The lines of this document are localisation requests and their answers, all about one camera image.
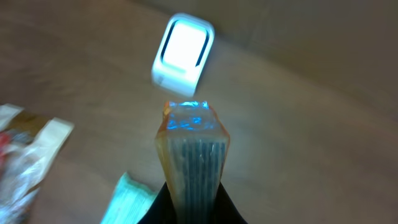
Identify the white barcode scanner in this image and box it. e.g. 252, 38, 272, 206
151, 13, 215, 97

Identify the red white snack bar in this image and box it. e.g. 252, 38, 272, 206
0, 133, 12, 163

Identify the teal wet wipes pack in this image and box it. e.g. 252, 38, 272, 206
101, 172, 157, 224

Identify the white brown snack bag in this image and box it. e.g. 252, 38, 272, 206
1, 104, 74, 223

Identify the orange tissue pack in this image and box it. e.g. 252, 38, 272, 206
155, 101, 230, 223

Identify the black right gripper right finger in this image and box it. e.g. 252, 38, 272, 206
213, 183, 248, 224

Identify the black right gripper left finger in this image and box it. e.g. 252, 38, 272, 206
137, 183, 177, 224

